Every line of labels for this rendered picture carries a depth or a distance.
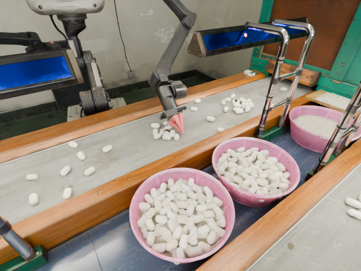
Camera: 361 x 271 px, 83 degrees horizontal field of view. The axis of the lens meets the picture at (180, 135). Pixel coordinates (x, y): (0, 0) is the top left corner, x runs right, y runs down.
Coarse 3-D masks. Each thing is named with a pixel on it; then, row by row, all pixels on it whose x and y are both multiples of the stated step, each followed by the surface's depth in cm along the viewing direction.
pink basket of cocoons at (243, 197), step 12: (228, 144) 75; (252, 144) 76; (264, 144) 74; (216, 156) 71; (276, 156) 72; (288, 156) 68; (288, 168) 67; (288, 180) 65; (240, 192) 58; (288, 192) 56; (252, 204) 61; (264, 204) 61
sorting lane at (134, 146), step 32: (224, 96) 110; (256, 96) 110; (128, 128) 86; (160, 128) 86; (192, 128) 86; (224, 128) 86; (32, 160) 70; (64, 160) 70; (96, 160) 70; (128, 160) 70; (0, 192) 59; (32, 192) 59
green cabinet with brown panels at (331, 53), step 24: (264, 0) 119; (288, 0) 109; (312, 0) 101; (336, 0) 93; (360, 0) 87; (312, 24) 104; (336, 24) 96; (360, 24) 88; (264, 48) 130; (288, 48) 118; (312, 48) 108; (336, 48) 99; (360, 48) 92; (336, 72) 101; (360, 72) 94
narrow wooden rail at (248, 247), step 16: (352, 144) 74; (336, 160) 66; (352, 160) 66; (320, 176) 61; (336, 176) 61; (304, 192) 56; (320, 192) 56; (288, 208) 52; (304, 208) 52; (256, 224) 49; (272, 224) 49; (288, 224) 49; (240, 240) 46; (256, 240) 46; (272, 240) 46; (224, 256) 43; (240, 256) 43; (256, 256) 43
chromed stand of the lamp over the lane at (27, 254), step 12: (0, 216) 39; (0, 228) 39; (12, 228) 42; (12, 240) 42; (24, 240) 45; (24, 252) 45; (36, 252) 48; (12, 264) 46; (24, 264) 46; (36, 264) 49
